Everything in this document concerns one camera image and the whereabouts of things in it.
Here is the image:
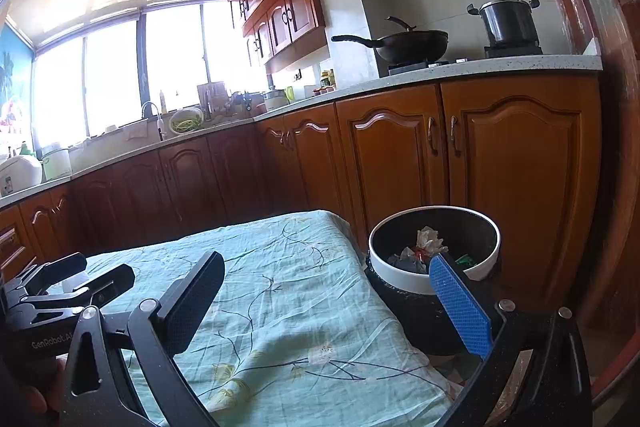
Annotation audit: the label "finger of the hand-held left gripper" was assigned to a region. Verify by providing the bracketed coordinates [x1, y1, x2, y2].
[32, 252, 88, 293]
[72, 264, 136, 310]

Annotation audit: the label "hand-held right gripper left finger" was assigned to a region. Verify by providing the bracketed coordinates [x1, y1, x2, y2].
[60, 251, 226, 427]

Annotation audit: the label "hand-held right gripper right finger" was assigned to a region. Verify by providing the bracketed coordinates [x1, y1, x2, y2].
[429, 254, 593, 427]

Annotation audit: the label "black white-rimmed waste bin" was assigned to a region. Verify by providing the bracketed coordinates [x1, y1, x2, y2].
[364, 206, 502, 355]

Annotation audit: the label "white paper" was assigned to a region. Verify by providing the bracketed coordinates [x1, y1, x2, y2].
[415, 227, 450, 258]

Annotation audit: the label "person's left hand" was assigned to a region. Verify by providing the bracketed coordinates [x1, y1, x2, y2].
[22, 354, 68, 414]

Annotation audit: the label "light green floral tablecloth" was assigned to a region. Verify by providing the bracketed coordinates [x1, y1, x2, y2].
[47, 209, 463, 427]

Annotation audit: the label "white rice cooker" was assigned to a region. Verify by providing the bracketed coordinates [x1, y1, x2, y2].
[0, 153, 43, 198]

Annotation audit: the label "green and white pot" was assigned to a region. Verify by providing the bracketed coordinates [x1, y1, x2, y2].
[41, 148, 74, 180]

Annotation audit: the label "wooden base cabinets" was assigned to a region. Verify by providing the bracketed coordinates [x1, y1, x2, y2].
[0, 74, 603, 303]

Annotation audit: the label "chrome sink faucet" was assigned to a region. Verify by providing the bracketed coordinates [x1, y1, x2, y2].
[141, 101, 166, 142]

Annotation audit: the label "bowl of green vegetables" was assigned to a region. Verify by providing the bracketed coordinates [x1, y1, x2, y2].
[168, 107, 205, 134]

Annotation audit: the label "large kitchen window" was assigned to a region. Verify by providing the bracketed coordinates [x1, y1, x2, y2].
[30, 2, 271, 148]

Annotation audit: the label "wooden knife block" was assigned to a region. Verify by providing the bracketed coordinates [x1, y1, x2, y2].
[196, 82, 229, 118]

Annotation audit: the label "white electric cooker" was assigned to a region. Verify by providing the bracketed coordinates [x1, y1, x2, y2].
[263, 88, 289, 112]

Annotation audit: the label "speckled grey countertop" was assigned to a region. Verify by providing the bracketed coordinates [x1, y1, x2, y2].
[0, 54, 603, 208]

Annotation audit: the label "black gas stove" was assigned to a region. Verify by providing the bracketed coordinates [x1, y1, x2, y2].
[387, 42, 544, 76]

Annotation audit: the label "black wok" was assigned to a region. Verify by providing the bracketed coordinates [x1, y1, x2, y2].
[331, 17, 449, 62]

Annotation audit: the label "black cooking pot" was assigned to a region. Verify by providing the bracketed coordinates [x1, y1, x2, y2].
[467, 0, 541, 48]

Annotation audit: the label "blue wall poster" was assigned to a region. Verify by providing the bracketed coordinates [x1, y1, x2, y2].
[0, 19, 34, 158]

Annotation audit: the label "wooden door frame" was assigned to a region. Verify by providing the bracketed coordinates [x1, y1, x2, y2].
[520, 0, 640, 408]

